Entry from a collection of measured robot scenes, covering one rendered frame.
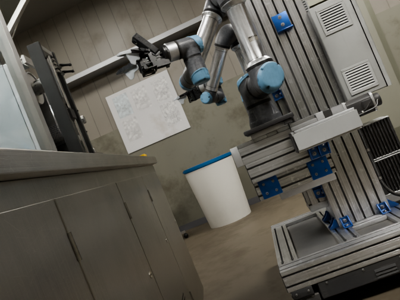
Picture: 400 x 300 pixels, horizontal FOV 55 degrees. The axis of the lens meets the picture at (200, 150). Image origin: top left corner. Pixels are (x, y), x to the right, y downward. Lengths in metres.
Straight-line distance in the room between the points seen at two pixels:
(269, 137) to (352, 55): 0.55
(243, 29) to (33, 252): 1.27
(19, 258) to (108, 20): 5.09
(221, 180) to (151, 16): 2.41
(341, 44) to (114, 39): 3.96
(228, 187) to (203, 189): 0.28
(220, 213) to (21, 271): 3.86
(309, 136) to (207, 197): 2.87
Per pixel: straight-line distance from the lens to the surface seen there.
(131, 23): 5.45
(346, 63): 1.92
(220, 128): 4.98
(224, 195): 4.32
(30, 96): 1.00
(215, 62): 2.33
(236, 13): 1.68
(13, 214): 0.62
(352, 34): 1.95
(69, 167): 0.81
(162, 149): 5.11
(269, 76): 1.59
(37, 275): 0.62
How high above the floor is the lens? 0.78
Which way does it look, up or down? 2 degrees up
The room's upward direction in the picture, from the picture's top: 23 degrees counter-clockwise
